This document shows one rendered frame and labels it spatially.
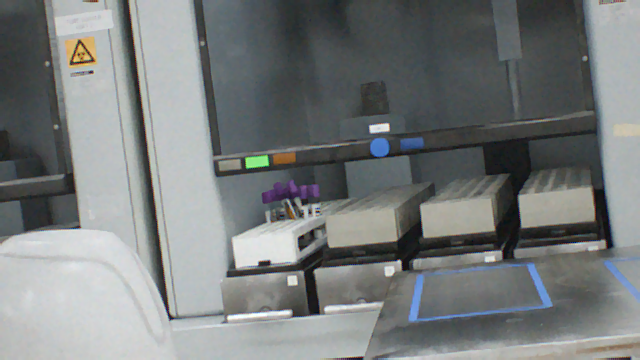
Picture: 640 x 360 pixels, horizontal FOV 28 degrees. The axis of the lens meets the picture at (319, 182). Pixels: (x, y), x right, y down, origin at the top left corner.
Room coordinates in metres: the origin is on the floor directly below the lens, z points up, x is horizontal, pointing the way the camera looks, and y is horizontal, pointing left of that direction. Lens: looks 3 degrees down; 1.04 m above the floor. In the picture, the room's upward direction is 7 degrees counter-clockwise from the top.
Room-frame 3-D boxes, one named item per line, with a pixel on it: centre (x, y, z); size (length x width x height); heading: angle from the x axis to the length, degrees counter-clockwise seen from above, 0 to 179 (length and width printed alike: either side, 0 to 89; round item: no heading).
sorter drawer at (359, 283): (2.29, -0.11, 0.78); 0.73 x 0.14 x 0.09; 168
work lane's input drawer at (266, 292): (2.32, 0.04, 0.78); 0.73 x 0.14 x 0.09; 168
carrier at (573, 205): (2.00, -0.36, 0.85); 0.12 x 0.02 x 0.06; 77
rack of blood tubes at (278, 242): (2.19, 0.07, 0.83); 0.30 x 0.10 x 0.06; 168
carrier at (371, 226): (2.06, -0.06, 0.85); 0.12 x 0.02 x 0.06; 79
